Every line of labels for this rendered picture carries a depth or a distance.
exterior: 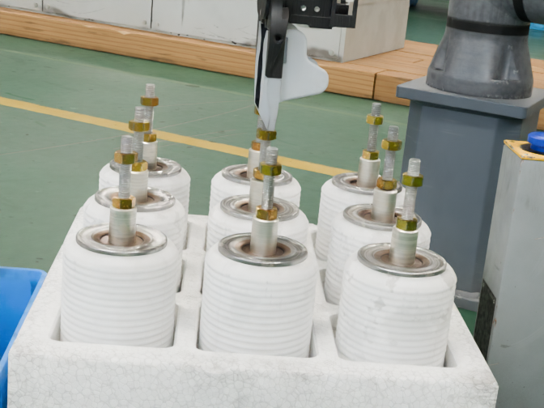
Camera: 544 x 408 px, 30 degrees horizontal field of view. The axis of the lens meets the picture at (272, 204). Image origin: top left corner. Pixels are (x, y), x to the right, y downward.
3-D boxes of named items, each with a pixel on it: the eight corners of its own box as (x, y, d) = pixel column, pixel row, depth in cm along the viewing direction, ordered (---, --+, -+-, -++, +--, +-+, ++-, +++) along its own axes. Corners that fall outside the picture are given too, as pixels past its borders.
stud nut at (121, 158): (109, 160, 83) (110, 150, 82) (125, 157, 84) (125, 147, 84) (125, 166, 81) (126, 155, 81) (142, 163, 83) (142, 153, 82)
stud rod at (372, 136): (366, 173, 108) (374, 104, 105) (362, 171, 108) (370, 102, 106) (374, 173, 108) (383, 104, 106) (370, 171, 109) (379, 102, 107)
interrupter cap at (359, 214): (435, 223, 98) (435, 216, 98) (397, 240, 92) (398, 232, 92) (367, 205, 102) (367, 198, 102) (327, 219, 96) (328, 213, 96)
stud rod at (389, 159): (391, 204, 97) (401, 127, 95) (384, 205, 96) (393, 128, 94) (384, 201, 98) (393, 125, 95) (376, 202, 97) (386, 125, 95)
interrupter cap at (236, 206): (210, 217, 94) (210, 210, 94) (231, 196, 101) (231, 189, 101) (289, 230, 92) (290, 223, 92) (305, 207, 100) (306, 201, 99)
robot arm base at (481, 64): (444, 74, 156) (452, 9, 153) (541, 90, 150) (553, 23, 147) (411, 86, 143) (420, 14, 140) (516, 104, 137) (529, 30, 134)
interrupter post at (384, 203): (398, 222, 98) (402, 189, 97) (386, 227, 96) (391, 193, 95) (376, 216, 99) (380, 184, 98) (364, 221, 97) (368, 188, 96)
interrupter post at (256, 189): (244, 214, 96) (246, 180, 95) (250, 207, 98) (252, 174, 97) (268, 218, 95) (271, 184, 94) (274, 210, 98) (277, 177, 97)
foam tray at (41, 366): (74, 348, 121) (80, 205, 116) (397, 370, 124) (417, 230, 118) (3, 550, 84) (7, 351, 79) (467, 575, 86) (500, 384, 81)
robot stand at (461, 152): (411, 252, 167) (436, 71, 158) (524, 279, 159) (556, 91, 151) (370, 284, 151) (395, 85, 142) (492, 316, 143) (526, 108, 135)
